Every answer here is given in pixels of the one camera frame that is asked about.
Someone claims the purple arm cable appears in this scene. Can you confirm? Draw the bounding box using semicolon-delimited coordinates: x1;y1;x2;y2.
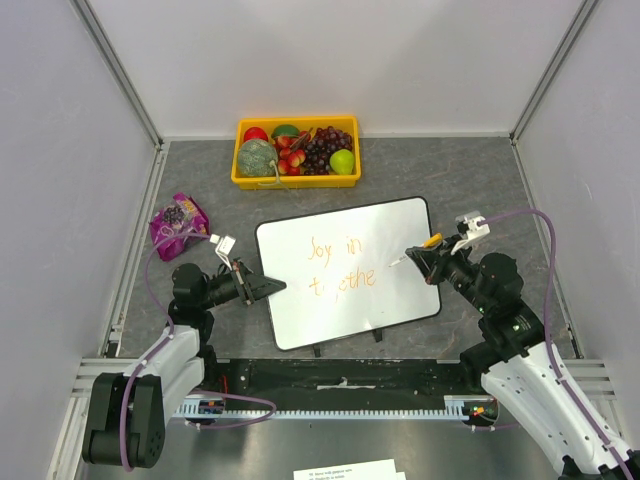
482;208;636;480
119;227;277;475

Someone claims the green striped melon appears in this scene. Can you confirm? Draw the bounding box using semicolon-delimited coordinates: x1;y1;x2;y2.
237;139;279;177

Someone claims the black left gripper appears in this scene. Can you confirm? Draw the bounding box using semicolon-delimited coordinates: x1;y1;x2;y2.
199;257;285;310

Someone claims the white paper sheet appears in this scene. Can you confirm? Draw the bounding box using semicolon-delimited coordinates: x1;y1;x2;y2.
293;459;406;480

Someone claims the red apple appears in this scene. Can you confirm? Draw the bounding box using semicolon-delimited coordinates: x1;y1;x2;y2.
243;126;269;142

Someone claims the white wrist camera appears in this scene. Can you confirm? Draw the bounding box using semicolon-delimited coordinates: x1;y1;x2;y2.
209;234;236;269
451;211;490;255

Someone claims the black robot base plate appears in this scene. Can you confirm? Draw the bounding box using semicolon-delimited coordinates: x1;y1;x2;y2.
203;358;485;412

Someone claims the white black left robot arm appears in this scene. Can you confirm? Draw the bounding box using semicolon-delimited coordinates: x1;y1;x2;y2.
81;260;286;472

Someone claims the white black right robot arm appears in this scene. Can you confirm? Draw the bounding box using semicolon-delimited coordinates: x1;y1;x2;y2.
406;236;639;479

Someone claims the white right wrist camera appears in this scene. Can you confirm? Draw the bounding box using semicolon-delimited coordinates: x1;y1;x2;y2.
451;211;490;255

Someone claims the green pear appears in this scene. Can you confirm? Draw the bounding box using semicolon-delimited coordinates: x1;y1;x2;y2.
329;149;355;175

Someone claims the green red mango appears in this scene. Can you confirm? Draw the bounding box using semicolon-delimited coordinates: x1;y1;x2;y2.
271;124;300;139

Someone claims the dark red grape bunch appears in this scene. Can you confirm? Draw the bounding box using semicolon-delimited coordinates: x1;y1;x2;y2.
302;126;354;175

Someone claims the white marker pen orange tip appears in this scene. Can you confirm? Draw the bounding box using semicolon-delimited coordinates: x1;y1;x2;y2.
388;232;443;268

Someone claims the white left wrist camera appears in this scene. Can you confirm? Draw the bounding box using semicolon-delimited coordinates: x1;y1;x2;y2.
209;234;236;269

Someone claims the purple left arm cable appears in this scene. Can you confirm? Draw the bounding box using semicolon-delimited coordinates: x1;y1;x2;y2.
119;227;277;475

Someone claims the red lychee cluster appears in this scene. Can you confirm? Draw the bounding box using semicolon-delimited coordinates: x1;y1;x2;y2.
274;134;307;176

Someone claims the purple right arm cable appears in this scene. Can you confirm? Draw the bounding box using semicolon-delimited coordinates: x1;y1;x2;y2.
482;208;636;480

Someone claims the purple snack bag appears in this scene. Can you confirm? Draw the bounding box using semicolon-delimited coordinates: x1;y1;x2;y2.
149;192;210;262

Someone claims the white whiteboard black frame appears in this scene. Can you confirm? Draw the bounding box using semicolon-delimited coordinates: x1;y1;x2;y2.
255;196;441;351

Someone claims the yellow plastic fruit tray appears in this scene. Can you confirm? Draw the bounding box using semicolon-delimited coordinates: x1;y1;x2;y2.
230;115;362;190

